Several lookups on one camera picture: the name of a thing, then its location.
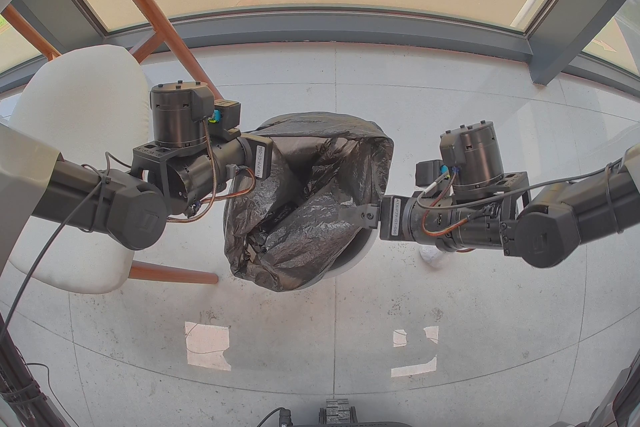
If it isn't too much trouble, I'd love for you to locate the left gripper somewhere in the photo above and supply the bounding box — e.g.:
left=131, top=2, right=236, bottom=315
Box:
left=165, top=135, right=275, bottom=218

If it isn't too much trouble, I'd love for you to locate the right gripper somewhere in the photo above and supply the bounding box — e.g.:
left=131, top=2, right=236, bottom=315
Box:
left=345, top=195, right=504, bottom=252

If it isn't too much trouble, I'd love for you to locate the black plastic bag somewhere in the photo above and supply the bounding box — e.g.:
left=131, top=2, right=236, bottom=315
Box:
left=222, top=111, right=396, bottom=293

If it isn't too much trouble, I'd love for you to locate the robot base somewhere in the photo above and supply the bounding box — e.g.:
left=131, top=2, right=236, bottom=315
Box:
left=255, top=397, right=416, bottom=427

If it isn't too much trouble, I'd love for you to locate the white trash bin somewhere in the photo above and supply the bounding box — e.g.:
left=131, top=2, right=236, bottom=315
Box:
left=317, top=226, right=379, bottom=285

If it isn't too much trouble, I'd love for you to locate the crumpled white paper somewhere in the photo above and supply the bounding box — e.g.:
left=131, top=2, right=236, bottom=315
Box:
left=419, top=245, right=447, bottom=269

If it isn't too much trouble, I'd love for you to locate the white chair with wooden legs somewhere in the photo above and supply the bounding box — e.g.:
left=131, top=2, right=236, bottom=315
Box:
left=0, top=0, right=223, bottom=296

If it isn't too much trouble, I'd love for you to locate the window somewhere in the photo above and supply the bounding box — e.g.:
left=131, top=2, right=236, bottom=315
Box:
left=0, top=0, right=640, bottom=91

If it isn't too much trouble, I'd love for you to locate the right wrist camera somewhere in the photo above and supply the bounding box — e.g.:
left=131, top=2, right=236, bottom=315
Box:
left=415, top=159, right=453, bottom=195

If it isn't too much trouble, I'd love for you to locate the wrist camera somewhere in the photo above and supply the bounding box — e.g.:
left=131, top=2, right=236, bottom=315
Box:
left=415, top=159, right=453, bottom=195
left=212, top=99, right=242, bottom=140

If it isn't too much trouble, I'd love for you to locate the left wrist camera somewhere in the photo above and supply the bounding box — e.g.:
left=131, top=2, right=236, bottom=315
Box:
left=212, top=99, right=242, bottom=140

